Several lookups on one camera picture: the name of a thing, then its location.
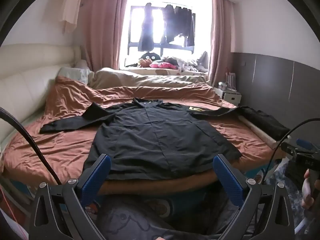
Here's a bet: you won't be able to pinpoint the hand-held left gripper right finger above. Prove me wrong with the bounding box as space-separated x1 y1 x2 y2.
213 154 297 240

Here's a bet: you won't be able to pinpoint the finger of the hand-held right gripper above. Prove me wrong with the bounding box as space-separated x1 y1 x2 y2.
297 138 313 153

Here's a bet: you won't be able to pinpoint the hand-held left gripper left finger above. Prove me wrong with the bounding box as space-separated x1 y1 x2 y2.
30 154 112 240

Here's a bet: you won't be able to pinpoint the black long-sleeved shirt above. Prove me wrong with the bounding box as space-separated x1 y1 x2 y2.
39 97 243 180

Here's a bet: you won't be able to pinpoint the stack of folded black clothes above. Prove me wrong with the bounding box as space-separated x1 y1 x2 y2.
237 106 292 142

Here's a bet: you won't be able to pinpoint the pile of crumpled clothes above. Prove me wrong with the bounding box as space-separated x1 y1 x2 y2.
161 51 209 73

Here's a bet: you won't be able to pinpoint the person's right hand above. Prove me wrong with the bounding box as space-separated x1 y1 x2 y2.
301 169 320 210

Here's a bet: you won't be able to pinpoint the brown blanket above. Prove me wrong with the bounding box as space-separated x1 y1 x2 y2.
2 76 278 200

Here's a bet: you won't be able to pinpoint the white patterned cloth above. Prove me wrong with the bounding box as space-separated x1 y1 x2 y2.
237 115 277 149

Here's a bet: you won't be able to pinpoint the person's grey patterned pants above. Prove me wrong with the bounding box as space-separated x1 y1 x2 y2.
97 192 250 240

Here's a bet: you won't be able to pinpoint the white nightstand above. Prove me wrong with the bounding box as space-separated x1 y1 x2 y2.
216 89 242 105

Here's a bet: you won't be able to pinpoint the pale printed pillow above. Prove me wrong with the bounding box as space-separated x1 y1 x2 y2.
59 67 94 84

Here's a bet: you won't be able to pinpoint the beige duvet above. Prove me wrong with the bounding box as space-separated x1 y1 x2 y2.
89 67 213 90

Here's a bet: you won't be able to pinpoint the white pillow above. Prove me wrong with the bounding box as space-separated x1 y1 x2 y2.
74 59 90 69

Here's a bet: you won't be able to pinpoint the cream padded headboard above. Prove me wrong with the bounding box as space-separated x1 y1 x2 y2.
0 44 82 155

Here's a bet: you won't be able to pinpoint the pink plush cushion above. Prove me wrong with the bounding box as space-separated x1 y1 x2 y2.
149 62 177 69

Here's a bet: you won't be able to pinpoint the pink curtain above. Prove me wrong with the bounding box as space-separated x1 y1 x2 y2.
80 0 132 72
207 0 234 87

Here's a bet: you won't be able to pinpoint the black plush toy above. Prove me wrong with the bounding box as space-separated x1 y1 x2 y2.
139 52 162 63

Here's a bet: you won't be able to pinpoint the hanging dark pants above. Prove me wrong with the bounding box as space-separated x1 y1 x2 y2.
137 2 155 52

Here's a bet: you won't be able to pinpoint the hanging dark garment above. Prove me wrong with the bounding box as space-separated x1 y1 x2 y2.
174 5 196 47
160 4 176 44

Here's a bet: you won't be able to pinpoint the cream hanging cloth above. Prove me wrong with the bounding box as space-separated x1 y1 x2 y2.
60 0 85 33

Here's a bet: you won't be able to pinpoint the thin black cable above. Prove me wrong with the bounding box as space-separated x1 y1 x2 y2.
260 119 320 188

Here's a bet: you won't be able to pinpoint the black braided cable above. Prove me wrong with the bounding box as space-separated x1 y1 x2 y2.
0 106 62 185

